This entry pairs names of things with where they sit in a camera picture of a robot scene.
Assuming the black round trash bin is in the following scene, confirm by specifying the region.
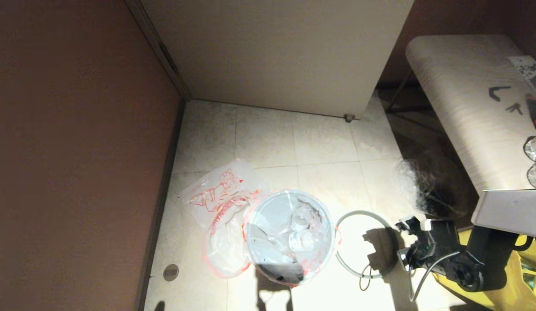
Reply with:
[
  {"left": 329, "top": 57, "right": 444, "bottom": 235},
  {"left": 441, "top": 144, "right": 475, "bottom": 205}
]
[{"left": 247, "top": 192, "right": 335, "bottom": 286}]

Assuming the printed paper sheet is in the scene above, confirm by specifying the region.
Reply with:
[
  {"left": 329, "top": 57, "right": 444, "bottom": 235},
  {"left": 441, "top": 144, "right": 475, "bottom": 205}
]
[{"left": 508, "top": 55, "right": 536, "bottom": 93}]

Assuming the black angle bracket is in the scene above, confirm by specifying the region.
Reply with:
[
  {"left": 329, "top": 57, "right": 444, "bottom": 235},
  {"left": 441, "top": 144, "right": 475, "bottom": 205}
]
[{"left": 488, "top": 86, "right": 512, "bottom": 102}]

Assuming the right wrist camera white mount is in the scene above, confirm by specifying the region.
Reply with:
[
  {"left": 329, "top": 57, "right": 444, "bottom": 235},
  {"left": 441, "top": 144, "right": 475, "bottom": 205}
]
[{"left": 396, "top": 215, "right": 433, "bottom": 234}]

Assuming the black object in clear bag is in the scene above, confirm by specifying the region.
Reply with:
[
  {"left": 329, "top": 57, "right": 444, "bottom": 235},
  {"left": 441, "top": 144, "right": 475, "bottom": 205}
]
[{"left": 417, "top": 190, "right": 458, "bottom": 218}]

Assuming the large beige cabinet box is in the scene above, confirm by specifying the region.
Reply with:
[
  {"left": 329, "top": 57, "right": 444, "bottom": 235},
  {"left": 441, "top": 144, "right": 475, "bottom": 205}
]
[{"left": 141, "top": 0, "right": 415, "bottom": 120}]

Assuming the crumpled clear plastic bag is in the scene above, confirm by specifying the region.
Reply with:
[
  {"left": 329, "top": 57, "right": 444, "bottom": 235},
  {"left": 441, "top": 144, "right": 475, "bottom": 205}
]
[{"left": 392, "top": 151, "right": 469, "bottom": 219}]

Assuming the dark door frame strip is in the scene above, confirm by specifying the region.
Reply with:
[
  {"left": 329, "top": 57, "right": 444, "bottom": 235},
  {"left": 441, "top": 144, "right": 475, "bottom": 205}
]
[{"left": 123, "top": 0, "right": 192, "bottom": 101}]

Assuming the black metal table leg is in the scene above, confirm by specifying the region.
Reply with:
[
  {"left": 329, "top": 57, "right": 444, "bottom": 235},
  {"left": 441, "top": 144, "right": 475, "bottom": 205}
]
[{"left": 384, "top": 69, "right": 424, "bottom": 116}]

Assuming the dark baseboard strip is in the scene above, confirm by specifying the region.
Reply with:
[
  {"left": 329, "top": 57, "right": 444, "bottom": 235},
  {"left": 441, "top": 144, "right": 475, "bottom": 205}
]
[{"left": 136, "top": 98, "right": 186, "bottom": 311}]

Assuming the grey bin ring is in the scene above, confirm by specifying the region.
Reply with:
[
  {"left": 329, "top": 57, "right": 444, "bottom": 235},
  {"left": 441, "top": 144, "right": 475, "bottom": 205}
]
[{"left": 334, "top": 210, "right": 400, "bottom": 279}]

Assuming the yellow plastic bag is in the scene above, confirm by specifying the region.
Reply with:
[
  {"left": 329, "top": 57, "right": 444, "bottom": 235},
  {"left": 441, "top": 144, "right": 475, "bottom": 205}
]
[{"left": 432, "top": 228, "right": 536, "bottom": 311}]

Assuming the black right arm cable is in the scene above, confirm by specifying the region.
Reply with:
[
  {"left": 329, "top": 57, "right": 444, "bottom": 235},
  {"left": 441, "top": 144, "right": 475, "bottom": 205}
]
[{"left": 408, "top": 253, "right": 460, "bottom": 303}]

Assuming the white wood-grain table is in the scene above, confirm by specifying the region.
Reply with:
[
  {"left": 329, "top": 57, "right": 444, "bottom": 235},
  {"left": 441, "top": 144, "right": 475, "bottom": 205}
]
[{"left": 405, "top": 35, "right": 536, "bottom": 195}]

